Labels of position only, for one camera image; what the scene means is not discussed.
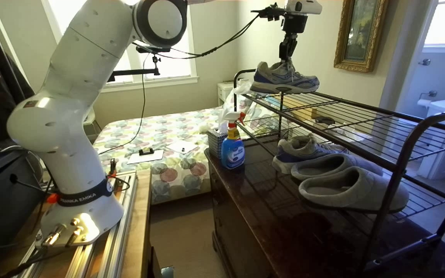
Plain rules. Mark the blue patterned tissue box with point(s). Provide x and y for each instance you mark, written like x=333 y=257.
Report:
x=215 y=141

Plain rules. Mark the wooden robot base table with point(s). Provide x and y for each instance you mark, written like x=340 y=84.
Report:
x=121 y=254

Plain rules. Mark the blue spray bottle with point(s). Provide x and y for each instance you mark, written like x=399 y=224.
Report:
x=232 y=152

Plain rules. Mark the dark wooden dresser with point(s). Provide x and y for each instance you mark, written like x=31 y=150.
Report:
x=265 y=229

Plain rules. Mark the black metal shoe rack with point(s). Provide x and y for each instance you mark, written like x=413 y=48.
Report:
x=367 y=133

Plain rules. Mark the bed with floral cover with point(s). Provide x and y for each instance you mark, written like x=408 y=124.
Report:
x=172 y=147

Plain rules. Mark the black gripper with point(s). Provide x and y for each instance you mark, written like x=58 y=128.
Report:
x=296 y=17

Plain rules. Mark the grey slipper front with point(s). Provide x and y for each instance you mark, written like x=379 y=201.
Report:
x=354 y=189

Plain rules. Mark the white crumpled cloth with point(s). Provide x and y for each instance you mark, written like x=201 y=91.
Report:
x=238 y=104

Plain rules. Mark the gold framed picture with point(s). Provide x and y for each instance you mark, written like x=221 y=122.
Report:
x=359 y=34

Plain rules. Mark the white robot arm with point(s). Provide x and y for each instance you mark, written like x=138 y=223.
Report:
x=51 y=122

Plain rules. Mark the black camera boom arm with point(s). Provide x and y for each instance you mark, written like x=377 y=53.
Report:
x=143 y=71

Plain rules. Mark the grey slipper near sneakers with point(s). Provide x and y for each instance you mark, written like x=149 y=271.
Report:
x=320 y=166

